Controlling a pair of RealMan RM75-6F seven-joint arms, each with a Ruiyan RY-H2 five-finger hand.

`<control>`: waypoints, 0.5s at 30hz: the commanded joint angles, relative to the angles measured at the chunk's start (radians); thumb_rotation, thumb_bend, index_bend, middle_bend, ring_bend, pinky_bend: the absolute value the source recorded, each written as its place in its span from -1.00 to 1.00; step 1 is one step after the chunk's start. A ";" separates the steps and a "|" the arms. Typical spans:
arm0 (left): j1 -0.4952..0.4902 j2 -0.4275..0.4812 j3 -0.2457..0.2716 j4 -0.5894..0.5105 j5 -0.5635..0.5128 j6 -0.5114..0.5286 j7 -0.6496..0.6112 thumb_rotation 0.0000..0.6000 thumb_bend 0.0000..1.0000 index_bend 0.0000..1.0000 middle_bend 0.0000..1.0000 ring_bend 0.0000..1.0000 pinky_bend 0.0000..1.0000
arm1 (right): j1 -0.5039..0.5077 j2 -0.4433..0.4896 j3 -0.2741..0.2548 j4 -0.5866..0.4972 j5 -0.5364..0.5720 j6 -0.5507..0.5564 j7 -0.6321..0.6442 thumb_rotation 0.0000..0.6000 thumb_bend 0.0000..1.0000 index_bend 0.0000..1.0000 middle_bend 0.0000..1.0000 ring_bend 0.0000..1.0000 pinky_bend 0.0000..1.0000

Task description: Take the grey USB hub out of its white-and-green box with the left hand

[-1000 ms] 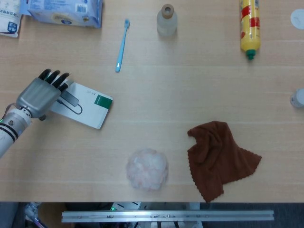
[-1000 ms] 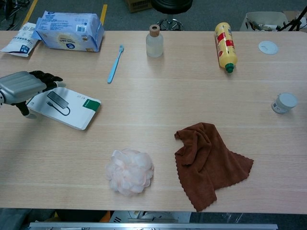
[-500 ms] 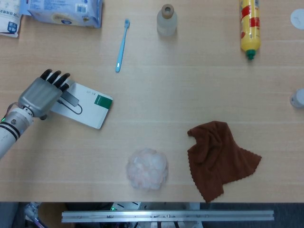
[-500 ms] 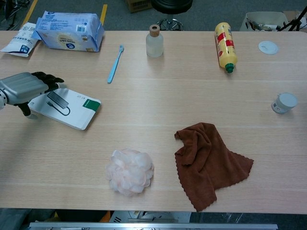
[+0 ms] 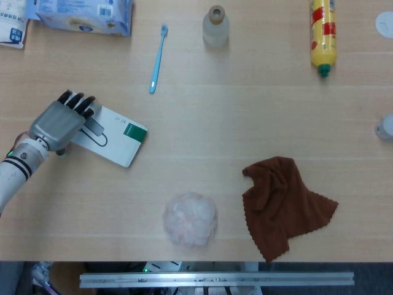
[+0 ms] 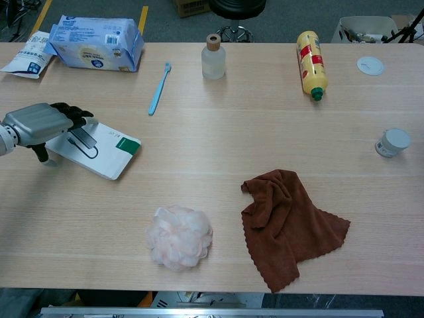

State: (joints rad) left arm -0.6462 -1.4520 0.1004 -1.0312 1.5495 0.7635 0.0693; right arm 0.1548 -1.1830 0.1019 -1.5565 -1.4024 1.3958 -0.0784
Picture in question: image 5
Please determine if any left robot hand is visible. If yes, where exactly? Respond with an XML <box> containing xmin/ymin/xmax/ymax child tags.
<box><xmin>29</xmin><ymin>90</ymin><xmax>96</xmax><ymax>155</ymax></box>

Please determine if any white green USB hub box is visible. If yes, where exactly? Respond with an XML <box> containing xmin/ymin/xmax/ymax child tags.
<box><xmin>70</xmin><ymin>103</ymin><xmax>148</xmax><ymax>168</ymax></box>

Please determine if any white pouch with blue label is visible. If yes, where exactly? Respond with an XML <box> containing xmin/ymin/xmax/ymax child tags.
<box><xmin>0</xmin><ymin>0</ymin><xmax>30</xmax><ymax>50</ymax></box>

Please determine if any blue wet wipes pack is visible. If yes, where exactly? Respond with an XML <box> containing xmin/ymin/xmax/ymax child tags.
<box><xmin>24</xmin><ymin>0</ymin><xmax>134</xmax><ymax>37</ymax></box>

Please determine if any blue toothbrush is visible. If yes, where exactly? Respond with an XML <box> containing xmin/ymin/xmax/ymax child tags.
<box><xmin>149</xmin><ymin>24</ymin><xmax>169</xmax><ymax>95</ymax></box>

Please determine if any pink white bath pouf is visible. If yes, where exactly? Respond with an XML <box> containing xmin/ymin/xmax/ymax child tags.
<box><xmin>162</xmin><ymin>191</ymin><xmax>219</xmax><ymax>247</ymax></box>

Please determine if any frosted bottle with wooden cap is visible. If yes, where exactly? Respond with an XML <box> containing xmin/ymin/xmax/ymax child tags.
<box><xmin>202</xmin><ymin>5</ymin><xmax>230</xmax><ymax>48</ymax></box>

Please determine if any brown microfibre cloth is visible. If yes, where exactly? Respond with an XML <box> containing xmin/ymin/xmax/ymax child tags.
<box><xmin>241</xmin><ymin>156</ymin><xmax>339</xmax><ymax>263</ymax></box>

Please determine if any yellow squeeze bottle green cap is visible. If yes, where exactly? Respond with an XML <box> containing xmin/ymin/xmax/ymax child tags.
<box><xmin>309</xmin><ymin>0</ymin><xmax>339</xmax><ymax>78</ymax></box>

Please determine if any small grey white bottle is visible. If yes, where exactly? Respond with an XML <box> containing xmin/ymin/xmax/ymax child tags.
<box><xmin>374</xmin><ymin>114</ymin><xmax>393</xmax><ymax>140</ymax></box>

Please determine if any white round desk grommet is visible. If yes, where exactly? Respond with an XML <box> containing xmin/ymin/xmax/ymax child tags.
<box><xmin>375</xmin><ymin>11</ymin><xmax>393</xmax><ymax>39</ymax></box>

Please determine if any aluminium profile rail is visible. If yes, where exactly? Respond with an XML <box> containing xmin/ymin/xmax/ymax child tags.
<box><xmin>79</xmin><ymin>272</ymin><xmax>355</xmax><ymax>289</ymax></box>

